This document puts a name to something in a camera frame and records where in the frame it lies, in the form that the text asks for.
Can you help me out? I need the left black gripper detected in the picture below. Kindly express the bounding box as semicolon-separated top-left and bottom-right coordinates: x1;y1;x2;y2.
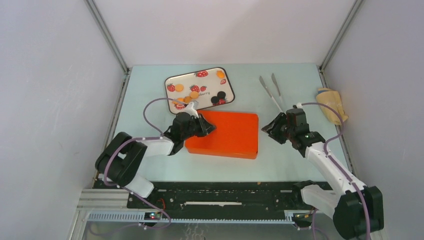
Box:
181;113;216;141

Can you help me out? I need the orange box lid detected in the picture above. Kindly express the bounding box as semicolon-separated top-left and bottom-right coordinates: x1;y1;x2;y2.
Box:
185;110;259;160

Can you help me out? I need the strawberry print serving tray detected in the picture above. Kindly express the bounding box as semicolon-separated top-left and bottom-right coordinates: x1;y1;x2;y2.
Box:
164;67;236;114

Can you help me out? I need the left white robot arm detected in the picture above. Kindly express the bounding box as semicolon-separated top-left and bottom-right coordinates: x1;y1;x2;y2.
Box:
94;112;216;208

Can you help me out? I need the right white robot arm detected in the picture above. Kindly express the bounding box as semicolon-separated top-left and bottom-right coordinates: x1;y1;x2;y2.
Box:
261;103;384;240

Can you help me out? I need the black sandwich cookie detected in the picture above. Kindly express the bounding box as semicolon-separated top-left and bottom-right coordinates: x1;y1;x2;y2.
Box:
210;96;220;105
217;91;226;99

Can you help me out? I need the round tan biscuit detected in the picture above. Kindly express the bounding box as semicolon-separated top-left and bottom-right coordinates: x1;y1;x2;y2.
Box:
189;91;200;99
183;96;192;104
175;84;184;92

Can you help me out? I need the beige cloth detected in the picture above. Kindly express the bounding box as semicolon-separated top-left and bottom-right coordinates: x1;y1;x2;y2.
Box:
315;88;348;126

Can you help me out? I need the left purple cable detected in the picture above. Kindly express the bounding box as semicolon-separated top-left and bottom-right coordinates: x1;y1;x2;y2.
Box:
102;97;172;230

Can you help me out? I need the purple cable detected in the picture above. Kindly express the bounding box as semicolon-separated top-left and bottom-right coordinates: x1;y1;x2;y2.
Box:
296;102;371;240
102;97;172;230

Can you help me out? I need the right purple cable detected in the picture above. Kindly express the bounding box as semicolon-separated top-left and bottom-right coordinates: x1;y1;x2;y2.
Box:
296;102;371;240

